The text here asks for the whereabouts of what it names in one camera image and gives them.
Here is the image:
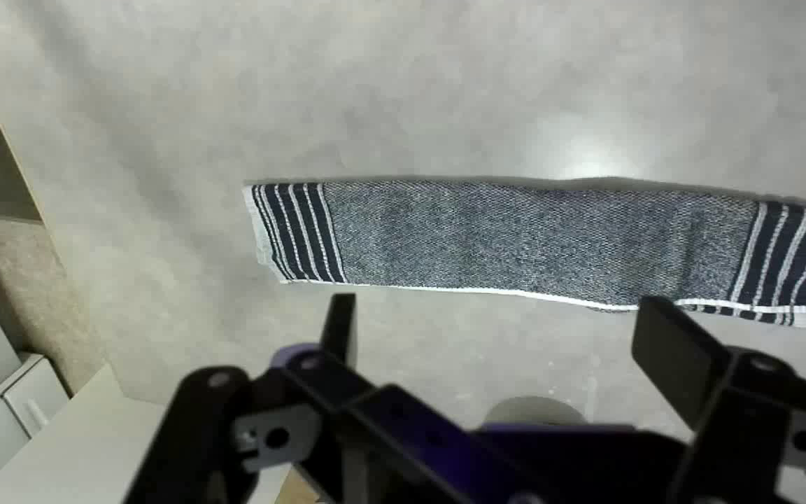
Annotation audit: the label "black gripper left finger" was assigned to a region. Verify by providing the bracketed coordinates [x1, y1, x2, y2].
[127, 292, 362, 504]

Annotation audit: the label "white flat board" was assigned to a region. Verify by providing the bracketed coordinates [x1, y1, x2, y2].
[0, 360, 295, 504]

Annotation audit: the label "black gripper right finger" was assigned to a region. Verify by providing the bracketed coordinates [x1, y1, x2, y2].
[630, 293, 806, 504]

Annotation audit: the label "blue striped grey towel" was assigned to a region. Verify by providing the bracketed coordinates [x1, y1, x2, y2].
[243, 173, 806, 329]

